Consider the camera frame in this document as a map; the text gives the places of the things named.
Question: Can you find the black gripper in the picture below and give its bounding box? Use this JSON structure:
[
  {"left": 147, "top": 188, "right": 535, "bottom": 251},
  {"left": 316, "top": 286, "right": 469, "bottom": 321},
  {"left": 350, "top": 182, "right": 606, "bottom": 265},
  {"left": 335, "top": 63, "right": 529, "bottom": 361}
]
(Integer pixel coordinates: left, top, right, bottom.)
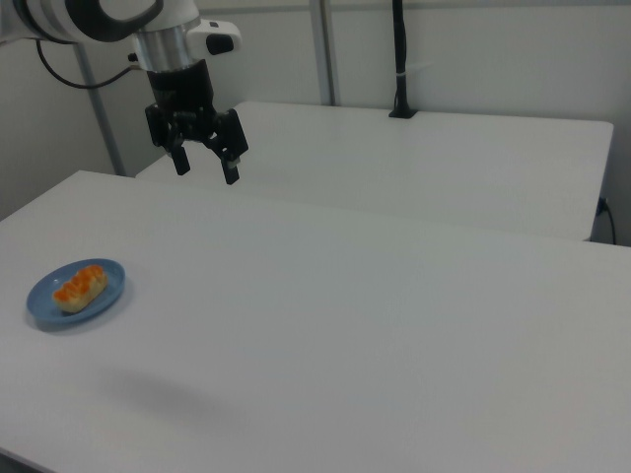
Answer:
[{"left": 144, "top": 59, "right": 249, "bottom": 186}]

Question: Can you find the bread with orange topping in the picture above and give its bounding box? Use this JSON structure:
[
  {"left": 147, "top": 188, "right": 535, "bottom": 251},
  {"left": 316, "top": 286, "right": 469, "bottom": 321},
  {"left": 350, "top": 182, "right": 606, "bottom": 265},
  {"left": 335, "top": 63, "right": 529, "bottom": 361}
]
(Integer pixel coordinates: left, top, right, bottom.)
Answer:
[{"left": 52, "top": 264, "right": 109, "bottom": 313}]

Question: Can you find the blue plate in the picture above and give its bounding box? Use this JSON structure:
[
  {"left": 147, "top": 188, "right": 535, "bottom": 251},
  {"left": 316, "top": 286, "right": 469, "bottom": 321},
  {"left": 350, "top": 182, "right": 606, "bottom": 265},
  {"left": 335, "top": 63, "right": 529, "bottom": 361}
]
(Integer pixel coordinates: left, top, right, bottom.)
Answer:
[{"left": 26, "top": 258, "right": 127, "bottom": 332}]

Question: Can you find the white side table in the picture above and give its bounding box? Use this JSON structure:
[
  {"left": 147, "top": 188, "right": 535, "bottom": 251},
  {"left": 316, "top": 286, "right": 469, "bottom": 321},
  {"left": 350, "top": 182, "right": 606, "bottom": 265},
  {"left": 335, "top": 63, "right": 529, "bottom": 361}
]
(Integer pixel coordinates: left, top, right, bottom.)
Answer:
[{"left": 135, "top": 101, "right": 615, "bottom": 242}]

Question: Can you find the grey slanted frame post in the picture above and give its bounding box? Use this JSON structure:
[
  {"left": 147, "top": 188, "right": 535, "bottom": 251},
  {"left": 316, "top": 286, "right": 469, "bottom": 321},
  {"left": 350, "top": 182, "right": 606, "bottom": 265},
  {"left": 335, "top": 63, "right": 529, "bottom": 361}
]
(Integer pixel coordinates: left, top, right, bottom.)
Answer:
[{"left": 73, "top": 43, "right": 127, "bottom": 176}]

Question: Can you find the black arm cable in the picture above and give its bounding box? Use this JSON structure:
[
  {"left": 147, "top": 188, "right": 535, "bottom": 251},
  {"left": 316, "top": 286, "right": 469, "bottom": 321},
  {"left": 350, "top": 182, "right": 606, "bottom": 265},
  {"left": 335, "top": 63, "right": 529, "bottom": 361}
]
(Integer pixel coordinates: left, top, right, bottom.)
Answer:
[{"left": 35, "top": 38, "right": 149, "bottom": 91}]

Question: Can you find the grey vertical frame post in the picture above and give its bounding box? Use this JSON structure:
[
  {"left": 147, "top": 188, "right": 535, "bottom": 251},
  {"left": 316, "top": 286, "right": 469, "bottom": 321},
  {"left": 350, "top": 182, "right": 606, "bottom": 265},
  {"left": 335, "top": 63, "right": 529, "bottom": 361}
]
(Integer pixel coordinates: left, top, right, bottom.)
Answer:
[{"left": 310, "top": 0, "right": 342, "bottom": 106}]

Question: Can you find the black camera stand pole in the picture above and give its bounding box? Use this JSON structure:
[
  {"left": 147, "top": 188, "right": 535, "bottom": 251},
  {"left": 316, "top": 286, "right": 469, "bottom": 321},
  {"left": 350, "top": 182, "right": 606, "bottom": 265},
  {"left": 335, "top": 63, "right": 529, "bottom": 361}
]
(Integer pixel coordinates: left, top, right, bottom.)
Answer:
[{"left": 387, "top": 0, "right": 419, "bottom": 119}]

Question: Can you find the black wall cable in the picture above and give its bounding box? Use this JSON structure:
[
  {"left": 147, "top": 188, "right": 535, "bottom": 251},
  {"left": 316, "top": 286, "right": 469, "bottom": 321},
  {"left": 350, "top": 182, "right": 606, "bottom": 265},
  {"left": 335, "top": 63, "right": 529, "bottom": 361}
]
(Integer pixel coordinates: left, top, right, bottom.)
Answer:
[{"left": 596, "top": 197, "right": 618, "bottom": 245}]

